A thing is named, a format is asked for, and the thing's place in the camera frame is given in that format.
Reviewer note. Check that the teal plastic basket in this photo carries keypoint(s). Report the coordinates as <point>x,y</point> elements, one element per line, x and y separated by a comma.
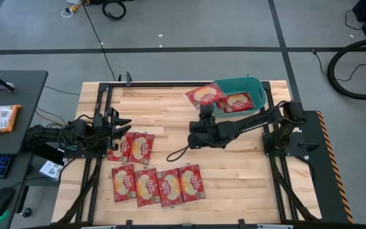
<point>253,86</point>

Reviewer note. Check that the black computer mouse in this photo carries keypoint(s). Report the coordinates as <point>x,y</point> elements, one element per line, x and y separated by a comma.
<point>0,202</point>

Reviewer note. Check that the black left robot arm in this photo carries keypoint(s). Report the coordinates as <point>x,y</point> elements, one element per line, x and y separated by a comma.
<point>75,130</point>

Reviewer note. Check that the white printed leaflet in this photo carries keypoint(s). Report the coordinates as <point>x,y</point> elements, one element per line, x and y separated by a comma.
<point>51,170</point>

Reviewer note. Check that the black office desk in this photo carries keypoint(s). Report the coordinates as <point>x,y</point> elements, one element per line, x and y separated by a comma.
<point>27,95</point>

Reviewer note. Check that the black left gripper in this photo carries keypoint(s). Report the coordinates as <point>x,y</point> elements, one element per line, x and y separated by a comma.
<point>102,132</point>

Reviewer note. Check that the large black hoop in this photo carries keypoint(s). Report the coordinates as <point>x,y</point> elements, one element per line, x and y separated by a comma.
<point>330,68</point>

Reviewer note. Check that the red popcorn bag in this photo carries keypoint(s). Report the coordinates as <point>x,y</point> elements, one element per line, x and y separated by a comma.
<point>169,187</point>
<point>205,94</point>
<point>123,183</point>
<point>192,183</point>
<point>141,148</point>
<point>146,187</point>
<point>237,102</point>
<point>122,152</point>

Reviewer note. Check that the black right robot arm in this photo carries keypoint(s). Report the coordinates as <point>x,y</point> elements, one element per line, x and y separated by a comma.
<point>253,122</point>

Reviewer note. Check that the black aluminium table frame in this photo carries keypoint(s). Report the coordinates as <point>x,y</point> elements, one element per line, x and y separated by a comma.
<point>157,84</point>

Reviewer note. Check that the black rectangular box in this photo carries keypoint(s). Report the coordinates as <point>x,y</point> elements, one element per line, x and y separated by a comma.
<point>48,155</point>

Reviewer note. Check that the orange snack bag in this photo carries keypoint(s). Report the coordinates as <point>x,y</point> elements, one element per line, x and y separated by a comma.
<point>2,119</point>

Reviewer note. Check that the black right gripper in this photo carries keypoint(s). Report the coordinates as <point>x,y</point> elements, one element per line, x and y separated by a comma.
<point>203,135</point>

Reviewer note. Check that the black caster wheel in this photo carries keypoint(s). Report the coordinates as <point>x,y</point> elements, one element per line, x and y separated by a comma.
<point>26,212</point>

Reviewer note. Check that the black platform with yellow stripes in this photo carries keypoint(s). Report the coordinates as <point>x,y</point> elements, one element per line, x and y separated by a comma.
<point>322,178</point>

